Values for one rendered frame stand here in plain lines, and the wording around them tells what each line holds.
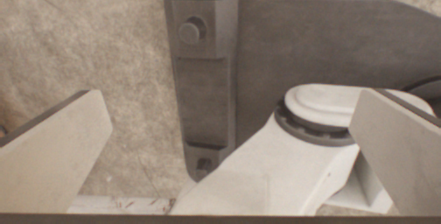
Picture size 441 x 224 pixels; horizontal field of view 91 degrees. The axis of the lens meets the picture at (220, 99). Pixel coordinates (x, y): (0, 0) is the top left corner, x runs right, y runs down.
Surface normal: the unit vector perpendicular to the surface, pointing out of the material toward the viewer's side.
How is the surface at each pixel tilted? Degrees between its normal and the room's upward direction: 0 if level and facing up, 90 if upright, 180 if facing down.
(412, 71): 0
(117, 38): 0
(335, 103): 90
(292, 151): 90
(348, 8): 0
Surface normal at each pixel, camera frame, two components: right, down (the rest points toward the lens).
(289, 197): -0.01, -0.86
